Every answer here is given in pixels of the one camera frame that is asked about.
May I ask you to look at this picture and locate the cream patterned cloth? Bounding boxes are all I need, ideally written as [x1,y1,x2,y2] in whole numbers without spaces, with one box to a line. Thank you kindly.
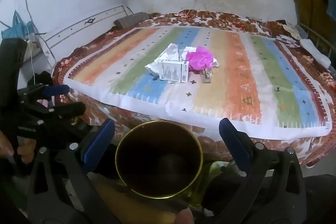
[283,25,303,40]

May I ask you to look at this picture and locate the white folded cloth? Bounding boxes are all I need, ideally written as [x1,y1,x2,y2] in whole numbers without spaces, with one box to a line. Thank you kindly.
[299,39,332,68]

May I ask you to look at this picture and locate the white paper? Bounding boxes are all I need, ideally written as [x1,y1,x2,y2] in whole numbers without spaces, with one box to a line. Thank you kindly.
[157,43,187,62]

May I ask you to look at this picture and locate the small crumpled wrapper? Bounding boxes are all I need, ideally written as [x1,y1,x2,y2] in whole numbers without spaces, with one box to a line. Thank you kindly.
[201,68,214,84]

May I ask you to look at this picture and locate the dark bin with gold rim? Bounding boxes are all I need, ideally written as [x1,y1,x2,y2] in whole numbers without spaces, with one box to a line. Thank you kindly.
[115,121,203,199]

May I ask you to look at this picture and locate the grey folded cloth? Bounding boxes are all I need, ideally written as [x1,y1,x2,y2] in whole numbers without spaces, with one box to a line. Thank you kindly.
[114,12,149,29]

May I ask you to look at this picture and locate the striped woven mat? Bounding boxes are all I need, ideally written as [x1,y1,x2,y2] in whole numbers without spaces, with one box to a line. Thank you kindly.
[63,26,333,139]

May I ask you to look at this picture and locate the white headboard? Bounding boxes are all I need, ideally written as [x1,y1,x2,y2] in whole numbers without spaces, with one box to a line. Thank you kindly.
[39,5,132,62]

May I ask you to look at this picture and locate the white cardboard box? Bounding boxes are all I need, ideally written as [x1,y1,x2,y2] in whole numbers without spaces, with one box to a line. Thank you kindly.
[158,59,190,83]

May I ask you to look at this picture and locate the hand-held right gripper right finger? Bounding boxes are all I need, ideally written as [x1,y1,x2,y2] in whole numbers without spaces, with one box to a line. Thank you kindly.
[218,118,307,224]

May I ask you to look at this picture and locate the brown floral blanket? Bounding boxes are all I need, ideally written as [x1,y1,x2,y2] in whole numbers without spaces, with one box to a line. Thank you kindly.
[52,10,336,168]

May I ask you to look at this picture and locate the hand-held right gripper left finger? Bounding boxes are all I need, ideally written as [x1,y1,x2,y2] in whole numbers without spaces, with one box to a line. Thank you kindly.
[28,119,116,224]

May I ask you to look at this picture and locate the metal wire rack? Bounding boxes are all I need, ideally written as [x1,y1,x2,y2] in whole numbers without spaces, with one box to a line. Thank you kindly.
[299,21,336,75]

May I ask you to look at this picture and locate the small white sachets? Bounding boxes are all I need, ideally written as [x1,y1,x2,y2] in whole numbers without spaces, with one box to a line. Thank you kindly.
[275,35,298,46]

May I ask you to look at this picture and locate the green patterned cloth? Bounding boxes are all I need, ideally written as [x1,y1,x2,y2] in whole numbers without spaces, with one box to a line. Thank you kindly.
[203,160,238,180]

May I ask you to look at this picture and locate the person's left hand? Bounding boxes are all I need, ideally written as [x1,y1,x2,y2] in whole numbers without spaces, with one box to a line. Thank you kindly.
[0,133,38,165]

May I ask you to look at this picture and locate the blue plastic bag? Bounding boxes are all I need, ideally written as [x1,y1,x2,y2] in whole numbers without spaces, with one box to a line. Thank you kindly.
[1,10,35,40]

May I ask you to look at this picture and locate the pink plastic bag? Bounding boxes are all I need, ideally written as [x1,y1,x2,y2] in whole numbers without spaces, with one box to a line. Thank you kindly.
[186,46,216,71]

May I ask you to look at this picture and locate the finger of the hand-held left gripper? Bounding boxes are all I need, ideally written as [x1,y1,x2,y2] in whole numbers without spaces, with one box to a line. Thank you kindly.
[37,101,87,121]
[18,84,70,97]

